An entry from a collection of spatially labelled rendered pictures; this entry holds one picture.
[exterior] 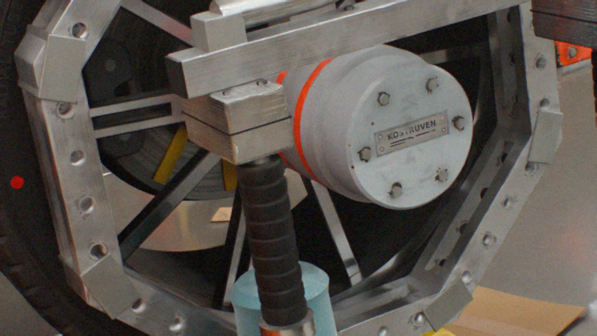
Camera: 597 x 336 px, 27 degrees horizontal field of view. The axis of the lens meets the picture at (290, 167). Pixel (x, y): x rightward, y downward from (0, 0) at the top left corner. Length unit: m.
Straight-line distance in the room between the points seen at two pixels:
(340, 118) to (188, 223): 2.32
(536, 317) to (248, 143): 1.72
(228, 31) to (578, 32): 0.32
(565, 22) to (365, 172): 0.22
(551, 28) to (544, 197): 2.08
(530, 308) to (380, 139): 1.60
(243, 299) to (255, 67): 0.24
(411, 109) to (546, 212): 2.05
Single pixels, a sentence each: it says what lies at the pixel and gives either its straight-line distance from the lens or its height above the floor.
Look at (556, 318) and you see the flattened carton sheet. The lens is 2.56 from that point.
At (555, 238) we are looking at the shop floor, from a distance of 2.94.
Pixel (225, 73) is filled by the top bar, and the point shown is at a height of 0.96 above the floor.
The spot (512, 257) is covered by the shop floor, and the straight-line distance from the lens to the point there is 2.86.
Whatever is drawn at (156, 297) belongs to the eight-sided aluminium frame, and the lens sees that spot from 1.16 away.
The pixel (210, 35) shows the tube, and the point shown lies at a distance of 0.91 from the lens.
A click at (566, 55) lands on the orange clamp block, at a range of 1.34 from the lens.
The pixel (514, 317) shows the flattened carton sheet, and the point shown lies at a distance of 2.59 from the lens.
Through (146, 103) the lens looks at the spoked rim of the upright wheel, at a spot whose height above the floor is 0.87.
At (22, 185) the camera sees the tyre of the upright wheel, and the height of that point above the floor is 0.84.
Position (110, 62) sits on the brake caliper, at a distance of 1.33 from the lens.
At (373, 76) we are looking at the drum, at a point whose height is 0.91.
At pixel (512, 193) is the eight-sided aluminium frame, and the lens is 1.33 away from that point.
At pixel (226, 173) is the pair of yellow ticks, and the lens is 1.44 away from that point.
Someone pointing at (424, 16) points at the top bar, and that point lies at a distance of 0.99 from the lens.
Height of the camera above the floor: 1.19
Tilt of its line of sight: 19 degrees down
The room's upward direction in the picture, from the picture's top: 9 degrees counter-clockwise
